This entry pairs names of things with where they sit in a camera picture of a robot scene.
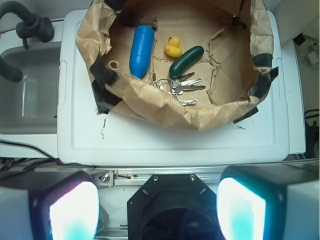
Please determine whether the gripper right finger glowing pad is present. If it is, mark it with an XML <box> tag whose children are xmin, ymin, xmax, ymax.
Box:
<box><xmin>216</xmin><ymin>164</ymin><xmax>320</xmax><ymax>240</ymax></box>

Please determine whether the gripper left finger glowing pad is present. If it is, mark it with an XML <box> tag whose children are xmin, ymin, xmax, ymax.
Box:
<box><xmin>0</xmin><ymin>170</ymin><xmax>100</xmax><ymax>240</ymax></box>

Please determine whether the yellow rubber duck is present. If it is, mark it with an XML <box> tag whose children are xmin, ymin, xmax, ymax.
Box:
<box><xmin>164</xmin><ymin>36</ymin><xmax>183</xmax><ymax>58</ymax></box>

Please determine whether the grey sink basin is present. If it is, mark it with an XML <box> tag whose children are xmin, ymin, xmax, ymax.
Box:
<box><xmin>0</xmin><ymin>42</ymin><xmax>61</xmax><ymax>135</ymax></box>

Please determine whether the brown paper bag bin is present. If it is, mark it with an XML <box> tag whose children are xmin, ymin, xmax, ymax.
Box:
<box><xmin>75</xmin><ymin>0</ymin><xmax>279</xmax><ymax>131</ymax></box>

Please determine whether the bunch of silver keys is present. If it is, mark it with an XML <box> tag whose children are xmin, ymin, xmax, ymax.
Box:
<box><xmin>152</xmin><ymin>72</ymin><xmax>206</xmax><ymax>106</ymax></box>

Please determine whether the dark green capsule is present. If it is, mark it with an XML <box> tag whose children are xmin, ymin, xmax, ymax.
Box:
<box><xmin>168</xmin><ymin>45</ymin><xmax>205</xmax><ymax>78</ymax></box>

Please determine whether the blue plastic capsule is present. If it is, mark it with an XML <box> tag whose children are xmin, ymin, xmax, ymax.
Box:
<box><xmin>129</xmin><ymin>25</ymin><xmax>155</xmax><ymax>79</ymax></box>

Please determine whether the aluminium extrusion rail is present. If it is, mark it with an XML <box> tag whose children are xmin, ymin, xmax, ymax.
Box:
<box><xmin>87</xmin><ymin>159</ymin><xmax>320</xmax><ymax>188</ymax></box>

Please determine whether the black faucet hose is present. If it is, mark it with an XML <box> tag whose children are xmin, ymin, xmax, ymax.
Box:
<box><xmin>0</xmin><ymin>0</ymin><xmax>55</xmax><ymax>83</ymax></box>

